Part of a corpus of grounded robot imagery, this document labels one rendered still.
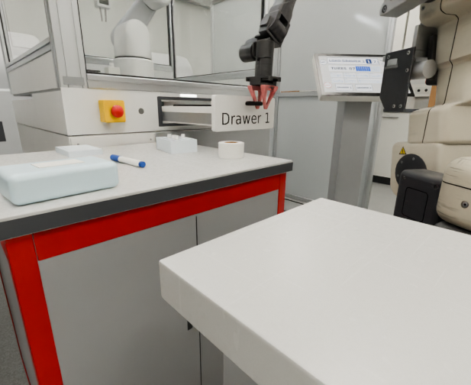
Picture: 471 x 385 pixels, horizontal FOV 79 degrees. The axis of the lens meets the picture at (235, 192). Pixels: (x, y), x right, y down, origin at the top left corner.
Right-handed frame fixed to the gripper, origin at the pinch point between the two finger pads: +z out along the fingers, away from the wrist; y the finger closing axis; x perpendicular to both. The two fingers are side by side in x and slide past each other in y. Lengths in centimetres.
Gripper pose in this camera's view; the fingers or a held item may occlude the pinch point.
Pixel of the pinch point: (261, 106)
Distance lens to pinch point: 100.3
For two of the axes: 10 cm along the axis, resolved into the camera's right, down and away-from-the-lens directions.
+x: -7.1, 1.8, -6.8
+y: -7.0, -2.3, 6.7
